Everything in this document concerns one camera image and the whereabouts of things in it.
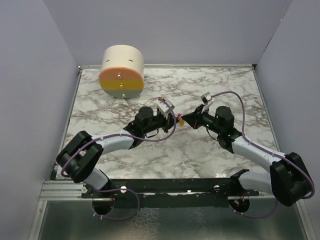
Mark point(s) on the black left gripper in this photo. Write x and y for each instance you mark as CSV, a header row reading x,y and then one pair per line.
x,y
168,122

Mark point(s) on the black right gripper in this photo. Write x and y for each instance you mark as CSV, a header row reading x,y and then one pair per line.
x,y
194,118

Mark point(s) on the yellow key tag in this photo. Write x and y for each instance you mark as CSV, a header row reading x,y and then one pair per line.
x,y
181,122

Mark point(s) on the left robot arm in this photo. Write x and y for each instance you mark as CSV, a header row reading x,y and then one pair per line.
x,y
79,157

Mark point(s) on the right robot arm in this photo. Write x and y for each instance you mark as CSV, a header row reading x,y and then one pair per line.
x,y
286,176

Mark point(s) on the round three-drawer storage box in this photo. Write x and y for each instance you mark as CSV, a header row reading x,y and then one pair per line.
x,y
122,72

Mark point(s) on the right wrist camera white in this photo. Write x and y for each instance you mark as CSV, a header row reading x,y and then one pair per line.
x,y
207,100

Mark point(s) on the aluminium table frame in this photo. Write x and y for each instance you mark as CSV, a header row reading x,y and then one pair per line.
x,y
63,214

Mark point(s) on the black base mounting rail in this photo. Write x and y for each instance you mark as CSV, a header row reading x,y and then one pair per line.
x,y
170,193

